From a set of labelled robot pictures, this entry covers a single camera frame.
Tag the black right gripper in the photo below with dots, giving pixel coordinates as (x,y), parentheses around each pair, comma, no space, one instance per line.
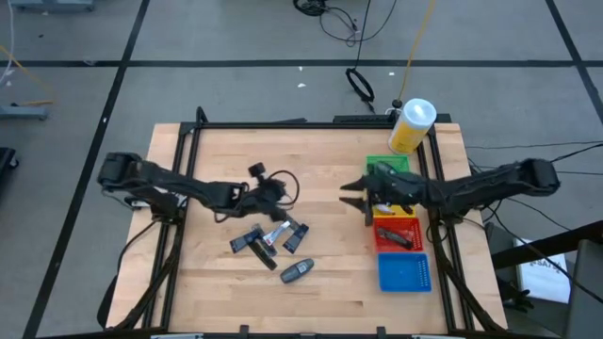
(396,188)

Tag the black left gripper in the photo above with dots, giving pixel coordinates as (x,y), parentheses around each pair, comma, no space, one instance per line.
(271,195)

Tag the white toothpaste tube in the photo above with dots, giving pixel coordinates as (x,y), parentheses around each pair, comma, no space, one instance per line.
(384,210)
(275,234)

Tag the black pocket comb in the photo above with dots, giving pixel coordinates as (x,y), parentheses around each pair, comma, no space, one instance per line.
(264,256)

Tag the dark ridged comb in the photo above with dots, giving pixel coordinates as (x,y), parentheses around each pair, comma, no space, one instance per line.
(396,237)

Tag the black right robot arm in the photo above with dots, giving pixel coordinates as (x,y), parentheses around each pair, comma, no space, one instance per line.
(494,183)

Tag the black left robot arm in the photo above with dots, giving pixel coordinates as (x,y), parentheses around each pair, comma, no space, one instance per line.
(188,186)

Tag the yellow plastic basket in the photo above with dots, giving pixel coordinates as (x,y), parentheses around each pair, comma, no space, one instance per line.
(405,212)

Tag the green plastic basket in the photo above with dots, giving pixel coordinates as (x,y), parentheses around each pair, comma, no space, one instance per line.
(398,160)

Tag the red plastic basket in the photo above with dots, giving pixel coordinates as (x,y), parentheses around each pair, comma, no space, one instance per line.
(384,245)

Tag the black power strip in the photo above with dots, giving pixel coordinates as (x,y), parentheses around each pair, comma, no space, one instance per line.
(363,118)

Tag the yellow canister with white lid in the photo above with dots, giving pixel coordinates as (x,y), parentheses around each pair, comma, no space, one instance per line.
(410,132)

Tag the blue plastic basket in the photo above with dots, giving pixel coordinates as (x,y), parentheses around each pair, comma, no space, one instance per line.
(405,278)

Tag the black slanted bar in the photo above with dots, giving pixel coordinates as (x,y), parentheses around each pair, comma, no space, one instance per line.
(542,247)

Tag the white printed box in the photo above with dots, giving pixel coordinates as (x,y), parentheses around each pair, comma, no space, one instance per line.
(542,278)

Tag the grey cabinet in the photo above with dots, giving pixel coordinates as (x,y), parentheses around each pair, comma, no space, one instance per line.
(589,292)

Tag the grey stand base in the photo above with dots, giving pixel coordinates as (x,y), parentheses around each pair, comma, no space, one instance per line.
(23,113)

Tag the black object on floor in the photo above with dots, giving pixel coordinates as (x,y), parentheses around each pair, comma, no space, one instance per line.
(7,162)

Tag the grey flat base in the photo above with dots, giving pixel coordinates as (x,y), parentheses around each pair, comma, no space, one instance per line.
(52,4)

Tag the black metal table frame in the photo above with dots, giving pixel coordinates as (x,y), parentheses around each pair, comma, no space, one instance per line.
(306,125)

